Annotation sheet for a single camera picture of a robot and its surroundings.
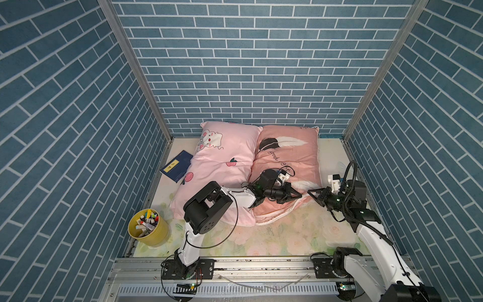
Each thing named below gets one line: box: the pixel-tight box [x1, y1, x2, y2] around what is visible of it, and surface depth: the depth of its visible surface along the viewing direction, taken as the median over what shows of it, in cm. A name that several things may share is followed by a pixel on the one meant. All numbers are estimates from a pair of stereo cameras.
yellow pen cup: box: [127, 208, 170, 248], surface depth 75 cm
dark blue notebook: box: [159, 149, 194, 184], surface depth 107 cm
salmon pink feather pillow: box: [251, 125, 322, 226], surface depth 104 cm
